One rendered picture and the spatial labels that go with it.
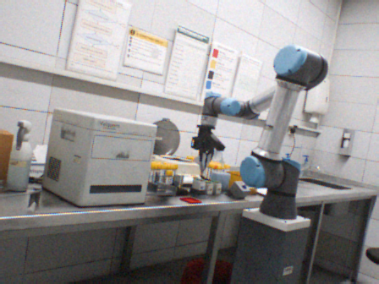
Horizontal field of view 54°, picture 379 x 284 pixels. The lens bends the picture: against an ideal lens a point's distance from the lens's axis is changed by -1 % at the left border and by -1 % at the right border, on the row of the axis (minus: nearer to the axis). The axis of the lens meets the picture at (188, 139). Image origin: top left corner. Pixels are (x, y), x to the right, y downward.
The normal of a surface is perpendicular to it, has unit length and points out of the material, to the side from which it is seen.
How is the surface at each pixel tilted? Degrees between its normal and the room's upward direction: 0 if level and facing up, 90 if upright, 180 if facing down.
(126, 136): 90
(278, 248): 90
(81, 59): 92
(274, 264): 90
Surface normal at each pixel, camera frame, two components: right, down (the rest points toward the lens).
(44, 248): 0.72, 0.16
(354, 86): -0.67, -0.07
